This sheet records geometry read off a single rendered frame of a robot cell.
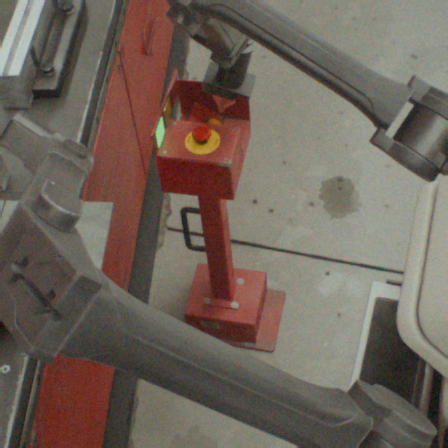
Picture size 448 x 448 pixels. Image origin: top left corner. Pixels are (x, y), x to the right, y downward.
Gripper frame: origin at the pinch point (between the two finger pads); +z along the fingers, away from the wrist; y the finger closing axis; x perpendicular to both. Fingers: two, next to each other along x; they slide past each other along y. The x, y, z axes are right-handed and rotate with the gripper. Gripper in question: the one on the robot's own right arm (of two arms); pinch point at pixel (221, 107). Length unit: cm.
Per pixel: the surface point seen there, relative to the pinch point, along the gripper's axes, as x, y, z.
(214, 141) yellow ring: 9.8, -0.7, -0.3
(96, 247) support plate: 54, 12, -20
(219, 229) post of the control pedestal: 8.1, -7.6, 32.2
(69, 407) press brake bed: 65, 11, 22
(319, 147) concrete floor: -62, -33, 72
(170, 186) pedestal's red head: 15.5, 5.6, 11.3
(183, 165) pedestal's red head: 15.4, 4.0, 3.2
